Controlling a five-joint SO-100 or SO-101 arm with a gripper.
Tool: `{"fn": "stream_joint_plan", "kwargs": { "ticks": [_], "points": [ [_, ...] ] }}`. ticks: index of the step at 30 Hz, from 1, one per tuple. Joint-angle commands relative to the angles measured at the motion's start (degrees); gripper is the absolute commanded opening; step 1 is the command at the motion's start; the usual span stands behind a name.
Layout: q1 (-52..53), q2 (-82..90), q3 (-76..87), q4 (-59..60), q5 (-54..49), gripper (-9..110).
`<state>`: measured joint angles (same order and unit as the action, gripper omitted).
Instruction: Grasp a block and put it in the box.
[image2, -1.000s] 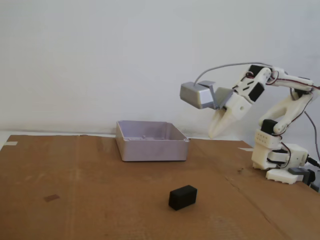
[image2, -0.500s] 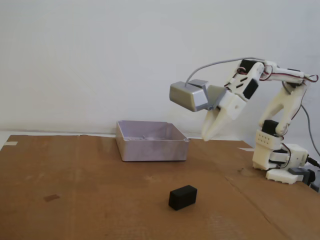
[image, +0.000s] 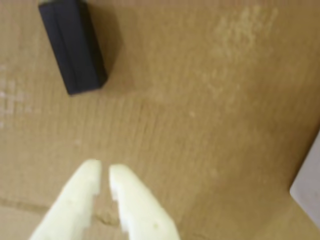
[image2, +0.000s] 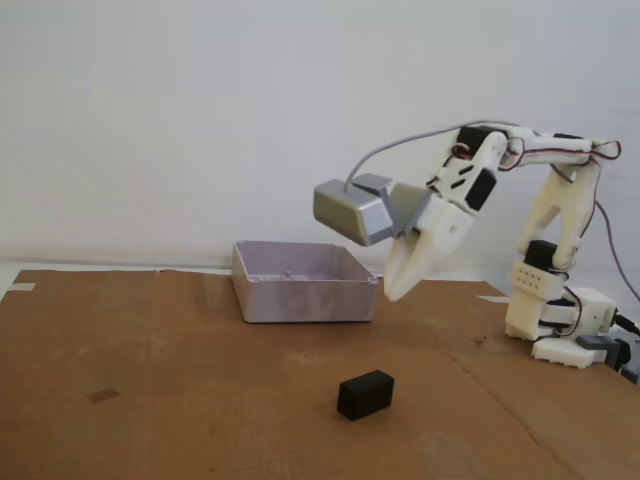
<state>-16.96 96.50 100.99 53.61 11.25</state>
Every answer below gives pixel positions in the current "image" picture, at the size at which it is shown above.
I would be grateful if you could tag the brown cardboard sheet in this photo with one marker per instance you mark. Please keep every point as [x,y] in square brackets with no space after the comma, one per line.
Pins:
[200,112]

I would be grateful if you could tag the white plastic junction box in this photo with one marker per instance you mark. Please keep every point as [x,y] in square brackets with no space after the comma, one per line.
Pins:
[308,185]

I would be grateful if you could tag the black rectangular block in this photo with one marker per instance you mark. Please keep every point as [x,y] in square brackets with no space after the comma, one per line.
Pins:
[75,50]

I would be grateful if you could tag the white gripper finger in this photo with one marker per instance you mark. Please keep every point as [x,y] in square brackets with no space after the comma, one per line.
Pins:
[72,205]
[142,210]

